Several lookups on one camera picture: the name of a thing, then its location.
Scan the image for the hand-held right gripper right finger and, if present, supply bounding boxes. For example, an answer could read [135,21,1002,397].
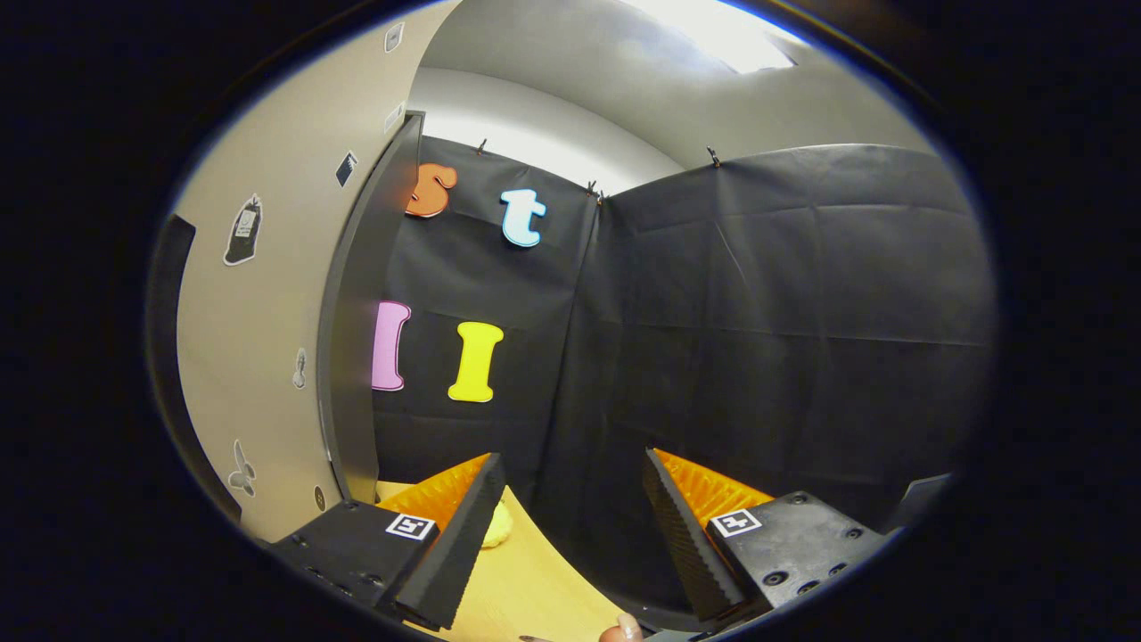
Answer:
[642,448,892,623]

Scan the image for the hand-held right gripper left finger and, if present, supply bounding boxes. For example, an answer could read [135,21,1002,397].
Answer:
[267,452,507,632]

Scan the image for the gray cabinet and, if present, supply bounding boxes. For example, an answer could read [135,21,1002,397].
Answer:
[316,109,427,507]

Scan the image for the black cabinet door handle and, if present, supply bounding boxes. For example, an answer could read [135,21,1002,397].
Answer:
[145,214,199,429]

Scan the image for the pale yellow round bun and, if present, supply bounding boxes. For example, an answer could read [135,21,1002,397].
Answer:
[480,499,515,550]

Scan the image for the black backdrop cloth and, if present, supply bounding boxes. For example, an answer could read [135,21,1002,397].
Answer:
[370,134,999,616]

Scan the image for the gray rounded panel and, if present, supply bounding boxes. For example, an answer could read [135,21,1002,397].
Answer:
[881,473,955,536]

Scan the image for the long ceiling light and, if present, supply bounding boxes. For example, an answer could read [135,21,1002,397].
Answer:
[624,0,799,75]

